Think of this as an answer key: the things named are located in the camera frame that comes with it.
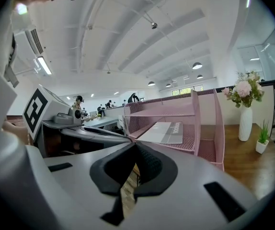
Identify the pink mesh tray organizer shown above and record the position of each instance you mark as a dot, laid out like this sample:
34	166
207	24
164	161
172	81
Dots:
204	118

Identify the black office chair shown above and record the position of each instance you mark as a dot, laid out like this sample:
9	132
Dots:
133	97

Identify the beige partition with black rail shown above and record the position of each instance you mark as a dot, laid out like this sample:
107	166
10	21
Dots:
228	109

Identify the blue grey desk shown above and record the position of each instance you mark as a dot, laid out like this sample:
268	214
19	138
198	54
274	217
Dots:
101	122

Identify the ceiling dome camera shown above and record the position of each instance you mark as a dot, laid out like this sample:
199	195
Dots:
154	26

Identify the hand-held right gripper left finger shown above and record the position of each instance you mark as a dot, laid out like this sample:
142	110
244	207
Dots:
80	188

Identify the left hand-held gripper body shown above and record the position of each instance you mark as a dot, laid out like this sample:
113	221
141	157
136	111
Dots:
35	111

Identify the ceiling air conditioner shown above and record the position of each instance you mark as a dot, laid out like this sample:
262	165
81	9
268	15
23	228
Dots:
29	44

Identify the person's left forearm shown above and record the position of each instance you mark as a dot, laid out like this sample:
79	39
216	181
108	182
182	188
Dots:
13	130

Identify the small plant in white pot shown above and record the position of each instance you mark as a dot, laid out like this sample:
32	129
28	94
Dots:
262	145

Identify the fluorescent ceiling light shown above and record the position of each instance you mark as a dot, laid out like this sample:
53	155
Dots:
44	65

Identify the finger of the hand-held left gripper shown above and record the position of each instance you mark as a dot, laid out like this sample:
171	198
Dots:
92	136
99	129

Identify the pink flower bouquet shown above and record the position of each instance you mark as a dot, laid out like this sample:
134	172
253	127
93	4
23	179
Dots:
244	90

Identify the black pendant lamp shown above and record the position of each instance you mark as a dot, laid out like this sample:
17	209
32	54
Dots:
200	77
151	83
197	66
168	85

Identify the white ribbed vase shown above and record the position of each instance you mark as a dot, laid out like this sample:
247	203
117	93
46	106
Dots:
245	126

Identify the brown wooden table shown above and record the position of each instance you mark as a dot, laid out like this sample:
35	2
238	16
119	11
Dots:
247	166

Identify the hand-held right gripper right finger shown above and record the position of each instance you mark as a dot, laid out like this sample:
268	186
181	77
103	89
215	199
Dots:
187	200

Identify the white grey notebook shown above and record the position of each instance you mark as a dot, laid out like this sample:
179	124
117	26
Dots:
161	133

